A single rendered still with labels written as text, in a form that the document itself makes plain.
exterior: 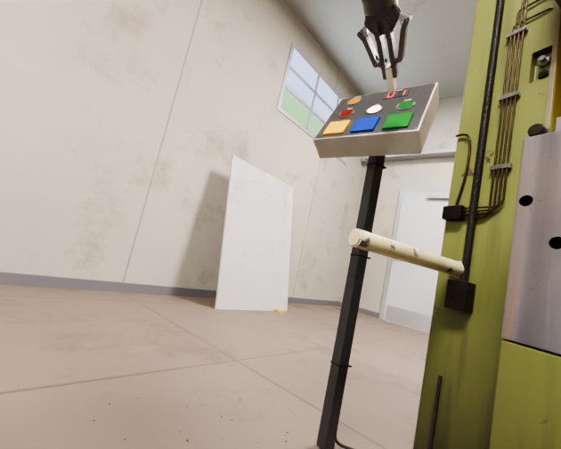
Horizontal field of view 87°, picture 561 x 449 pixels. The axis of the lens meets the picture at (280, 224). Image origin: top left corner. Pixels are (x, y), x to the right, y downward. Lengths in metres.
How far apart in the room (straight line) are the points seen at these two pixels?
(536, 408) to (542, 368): 0.07
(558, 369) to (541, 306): 0.11
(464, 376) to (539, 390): 0.31
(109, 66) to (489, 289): 2.84
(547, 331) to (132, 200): 2.69
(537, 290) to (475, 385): 0.38
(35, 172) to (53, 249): 0.56
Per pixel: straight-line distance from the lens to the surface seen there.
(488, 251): 1.05
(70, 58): 2.90
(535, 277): 0.78
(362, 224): 1.02
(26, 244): 2.69
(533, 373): 0.78
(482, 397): 1.05
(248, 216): 3.13
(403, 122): 0.97
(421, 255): 0.87
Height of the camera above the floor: 0.52
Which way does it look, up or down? 7 degrees up
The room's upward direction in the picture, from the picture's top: 12 degrees clockwise
